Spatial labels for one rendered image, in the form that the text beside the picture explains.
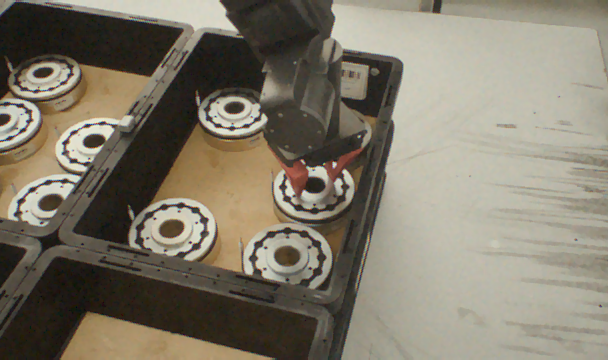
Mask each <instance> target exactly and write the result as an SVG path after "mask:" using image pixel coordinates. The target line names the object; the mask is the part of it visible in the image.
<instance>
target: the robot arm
mask: <svg viewBox="0 0 608 360"><path fill-rule="evenodd" d="M218 1H219V2H220V3H221V4H222V5H223V7H224V8H225V9H226V13H225V16H226V18H227V19H228V20H229V21H230V22H231V23H232V25H233V26H234V27H235V28H236V29H237V30H238V32H239V33H240V34H241V35H242V36H243V37H244V39H245V40H246V41H247V43H248V44H249V46H250V47H251V49H252V50H253V52H254V55H255V56H256V58H257V59H258V61H259V62H260V63H262V62H265V64H264V66H263V69H262V71H261V72H262V74H263V75H264V77H265V81H264V85H263V88H262V92H261V95H260V99H259V104H260V108H261V110H262V112H263V114H264V115H265V116H266V118H267V120H266V124H264V125H263V126H262V134H263V138H264V139H265V140H266V145H267V147H268V149H269V150H270V151H271V153H272V154H273V156H274V157H275V159H276V160H277V161H278V163H279V164H280V166H281V167H282V169H283V170H284V172H285V174H286V177H287V179H288V181H289V184H290V186H291V188H292V191H293V192H294V193H295V194H296V195H297V197H301V195H302V193H303V191H304V188H305V185H306V182H307V179H308V176H309V170H308V169H307V168H306V166H305V165H304V164H303V163H302V161H301V160H303V161H304V163H305V164H306V165H307V166H308V167H309V168H315V167H318V166H320V165H323V164H325V167H326V172H327V175H328V176H329V177H330V178H331V180H332V181H333V183H335V182H336V181H337V179H338V178H339V177H340V175H341V174H342V173H343V171H344V170H345V169H346V168H347V167H348V166H349V165H350V164H351V163H352V162H353V161H354V159H355V158H356V157H357V156H358V155H359V154H360V153H361V152H362V140H361V139H360V138H359V137H358V136H360V135H361V136H362V138H364V137H365V125H364V124H363V122H362V121H361V120H360V119H359V118H358V117H357V116H356V115H355V114H354V113H353V112H352V111H351V110H350V109H349V108H348V106H347V105H346V104H345V103H344V102H343V101H342V100H341V84H342V58H343V48H342V46H341V44H340V43H339V42H338V41H337V40H336V39H334V38H332V37H331V34H332V31H333V27H334V24H335V20H336V17H335V15H334V13H333V11H332V5H333V0H218ZM339 157H340V159H339V161H338V163H337V164H336V166H335V168H333V160H334V159H337V158H339Z"/></svg>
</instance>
